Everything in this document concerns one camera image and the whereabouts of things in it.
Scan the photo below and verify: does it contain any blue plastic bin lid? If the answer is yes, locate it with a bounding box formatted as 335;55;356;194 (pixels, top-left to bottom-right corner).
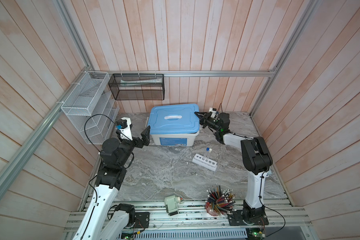
148;104;200;135

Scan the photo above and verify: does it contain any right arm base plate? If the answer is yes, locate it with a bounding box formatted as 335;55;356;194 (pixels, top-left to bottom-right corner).
228;208;269;226

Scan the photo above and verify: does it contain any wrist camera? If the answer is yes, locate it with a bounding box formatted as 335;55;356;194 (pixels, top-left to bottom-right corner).
116;117;133;141
209;108;219;119

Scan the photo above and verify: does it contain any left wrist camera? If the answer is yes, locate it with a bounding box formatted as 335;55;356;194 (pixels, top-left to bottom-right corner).
116;117;133;141

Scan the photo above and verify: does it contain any white plastic storage bin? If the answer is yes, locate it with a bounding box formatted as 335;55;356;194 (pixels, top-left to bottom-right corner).
148;115;200;147

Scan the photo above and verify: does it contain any aluminium horizontal wall rail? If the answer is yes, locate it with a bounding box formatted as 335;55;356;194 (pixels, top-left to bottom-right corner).
91;70;275;78

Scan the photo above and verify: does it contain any green white box device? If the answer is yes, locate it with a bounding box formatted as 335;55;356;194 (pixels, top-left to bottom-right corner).
165;195;184;216

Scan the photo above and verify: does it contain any white wire wall rack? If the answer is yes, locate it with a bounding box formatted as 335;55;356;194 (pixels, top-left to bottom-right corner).
62;71;120;145

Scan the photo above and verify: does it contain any white test tube rack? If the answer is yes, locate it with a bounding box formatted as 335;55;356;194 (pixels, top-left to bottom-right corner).
192;154;217;172

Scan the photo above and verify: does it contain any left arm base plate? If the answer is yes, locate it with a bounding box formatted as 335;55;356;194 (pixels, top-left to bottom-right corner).
126;212;150;229

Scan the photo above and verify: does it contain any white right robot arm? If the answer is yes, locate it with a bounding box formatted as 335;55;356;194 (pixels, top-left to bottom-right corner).
195;109;273;225

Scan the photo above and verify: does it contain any black mesh wall shelf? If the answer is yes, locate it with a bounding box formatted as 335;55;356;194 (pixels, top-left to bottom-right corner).
108;73;166;101

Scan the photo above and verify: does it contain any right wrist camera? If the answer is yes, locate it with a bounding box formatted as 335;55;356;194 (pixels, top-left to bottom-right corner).
209;108;219;119

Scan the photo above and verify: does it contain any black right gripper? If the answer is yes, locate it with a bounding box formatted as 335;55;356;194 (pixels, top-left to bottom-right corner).
195;112;221;134

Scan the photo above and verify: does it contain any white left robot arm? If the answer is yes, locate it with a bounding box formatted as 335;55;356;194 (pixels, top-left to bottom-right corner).
74;126;151;240

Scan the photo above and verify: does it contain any cup of coloured pencils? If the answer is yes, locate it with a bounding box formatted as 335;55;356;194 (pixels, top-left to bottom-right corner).
205;185;236;217

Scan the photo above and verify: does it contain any blue capped test tube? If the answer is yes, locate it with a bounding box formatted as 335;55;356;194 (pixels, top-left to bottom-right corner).
204;148;210;160

